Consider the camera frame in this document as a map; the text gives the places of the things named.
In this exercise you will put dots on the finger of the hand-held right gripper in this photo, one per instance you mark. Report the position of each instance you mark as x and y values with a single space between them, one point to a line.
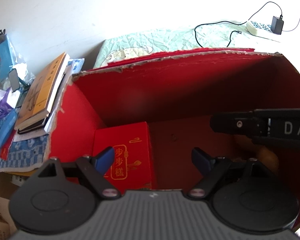
230 123

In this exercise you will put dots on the red envelope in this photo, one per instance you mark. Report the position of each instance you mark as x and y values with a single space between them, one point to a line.
6 150

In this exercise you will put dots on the brown cardboard carton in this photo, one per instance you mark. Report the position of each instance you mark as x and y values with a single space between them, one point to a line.
0 210

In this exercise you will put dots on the green printed bedsheet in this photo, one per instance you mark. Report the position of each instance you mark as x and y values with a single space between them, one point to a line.
165 41

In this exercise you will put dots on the white power strip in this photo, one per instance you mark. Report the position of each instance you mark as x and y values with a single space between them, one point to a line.
257 27

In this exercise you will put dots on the black charger adapter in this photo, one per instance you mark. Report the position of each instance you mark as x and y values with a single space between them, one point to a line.
277 25

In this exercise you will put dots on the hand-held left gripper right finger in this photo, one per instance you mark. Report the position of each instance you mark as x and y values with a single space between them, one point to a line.
201 158

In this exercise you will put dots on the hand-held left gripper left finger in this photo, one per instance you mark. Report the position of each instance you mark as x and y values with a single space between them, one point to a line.
103 158

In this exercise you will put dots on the blue plastic packet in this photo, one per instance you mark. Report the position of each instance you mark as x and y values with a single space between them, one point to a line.
1 55

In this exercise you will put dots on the orange gourd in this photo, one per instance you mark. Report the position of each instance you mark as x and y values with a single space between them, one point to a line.
267 155

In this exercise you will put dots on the small red gift box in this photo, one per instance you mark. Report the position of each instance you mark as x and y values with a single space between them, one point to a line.
135 150

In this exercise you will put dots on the small phone on stand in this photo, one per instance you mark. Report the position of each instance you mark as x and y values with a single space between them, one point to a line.
14 80

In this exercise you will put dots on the blue glasses case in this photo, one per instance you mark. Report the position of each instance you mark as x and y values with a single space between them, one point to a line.
5 130

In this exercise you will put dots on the large red cardboard box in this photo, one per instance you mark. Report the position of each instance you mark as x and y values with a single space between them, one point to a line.
177 85

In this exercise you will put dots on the white paper stack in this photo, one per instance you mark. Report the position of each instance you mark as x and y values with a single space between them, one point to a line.
57 100

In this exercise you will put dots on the purple tissue pack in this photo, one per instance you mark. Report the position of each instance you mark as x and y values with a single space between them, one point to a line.
3 107

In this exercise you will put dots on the yellow book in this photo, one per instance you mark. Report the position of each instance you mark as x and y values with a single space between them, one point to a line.
40 92

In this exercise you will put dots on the black notebook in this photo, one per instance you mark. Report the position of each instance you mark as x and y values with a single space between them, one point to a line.
32 126

